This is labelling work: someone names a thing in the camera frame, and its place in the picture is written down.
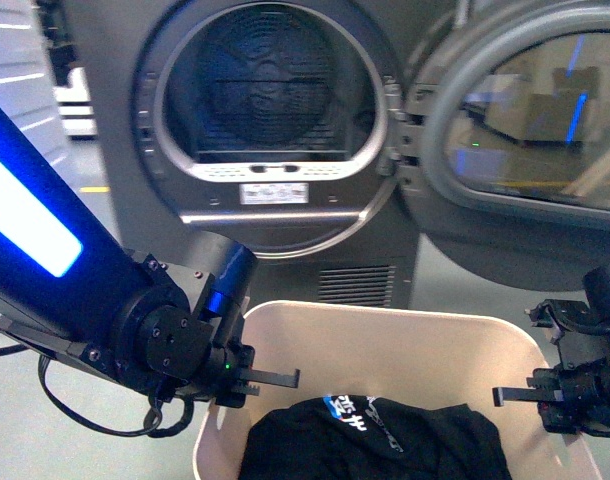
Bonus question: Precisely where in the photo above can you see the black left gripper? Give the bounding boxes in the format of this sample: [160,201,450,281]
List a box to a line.
[175,337,301,408]

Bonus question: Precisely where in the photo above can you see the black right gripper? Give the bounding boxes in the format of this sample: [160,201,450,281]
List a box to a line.
[492,367,610,435]

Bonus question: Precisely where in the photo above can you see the beige plastic laundry hamper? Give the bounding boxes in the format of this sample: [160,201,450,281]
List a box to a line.
[193,301,600,479]

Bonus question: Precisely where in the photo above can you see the black printed garment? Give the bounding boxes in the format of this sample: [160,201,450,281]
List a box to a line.
[239,395,511,479]

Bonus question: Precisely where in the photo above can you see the round grey dryer door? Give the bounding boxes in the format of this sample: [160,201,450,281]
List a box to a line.
[405,1,610,291]

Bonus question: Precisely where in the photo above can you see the dark grey tumble dryer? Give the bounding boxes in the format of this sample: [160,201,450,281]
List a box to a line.
[59,0,466,311]

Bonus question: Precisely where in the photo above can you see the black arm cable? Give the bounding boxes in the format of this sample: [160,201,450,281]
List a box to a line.
[0,344,196,440]

